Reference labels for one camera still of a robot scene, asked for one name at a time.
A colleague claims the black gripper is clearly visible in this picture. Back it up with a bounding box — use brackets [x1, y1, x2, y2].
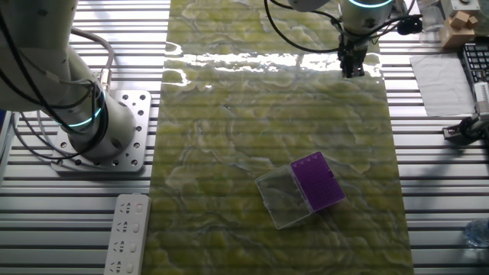
[338, 36, 370, 79]

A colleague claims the purple pipette tip rack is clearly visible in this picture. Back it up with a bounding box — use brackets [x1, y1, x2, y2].
[289, 151, 347, 214]

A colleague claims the white paper sheet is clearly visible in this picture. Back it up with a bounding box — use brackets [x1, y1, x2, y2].
[409, 52, 477, 118]

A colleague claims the clear glass beaker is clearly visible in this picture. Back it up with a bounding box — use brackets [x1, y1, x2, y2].
[418, 3, 446, 44]

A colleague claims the small wooden cube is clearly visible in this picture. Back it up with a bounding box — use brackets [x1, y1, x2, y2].
[449, 10, 471, 30]

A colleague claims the black keyboard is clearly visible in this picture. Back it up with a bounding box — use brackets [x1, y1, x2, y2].
[460, 42, 489, 85]

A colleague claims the white device with knob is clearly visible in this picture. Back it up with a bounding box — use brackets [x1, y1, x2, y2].
[441, 0, 481, 12]

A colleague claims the clear plastic rack lid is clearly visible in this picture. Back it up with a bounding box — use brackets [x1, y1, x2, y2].
[254, 164, 313, 230]

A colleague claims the green marble pattern mat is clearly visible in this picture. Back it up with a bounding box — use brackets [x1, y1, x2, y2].
[141, 0, 416, 275]

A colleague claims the clear water bottle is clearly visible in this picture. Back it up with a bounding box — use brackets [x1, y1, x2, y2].
[464, 218, 489, 248]

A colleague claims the metal robot mounting plate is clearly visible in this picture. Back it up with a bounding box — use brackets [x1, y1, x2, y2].
[51, 89, 153, 173]

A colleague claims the white power strip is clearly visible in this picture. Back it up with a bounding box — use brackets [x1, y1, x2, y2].
[103, 193, 152, 275]

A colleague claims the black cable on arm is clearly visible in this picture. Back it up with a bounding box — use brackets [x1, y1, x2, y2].
[263, 0, 421, 54]

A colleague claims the silver depth camera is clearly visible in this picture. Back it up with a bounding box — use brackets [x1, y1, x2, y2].
[473, 81, 489, 115]

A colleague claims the thick grey robot cable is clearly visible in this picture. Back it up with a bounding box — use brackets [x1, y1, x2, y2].
[70, 27, 115, 92]

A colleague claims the black cable bundle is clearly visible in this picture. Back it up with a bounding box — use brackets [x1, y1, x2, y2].
[0, 7, 110, 161]

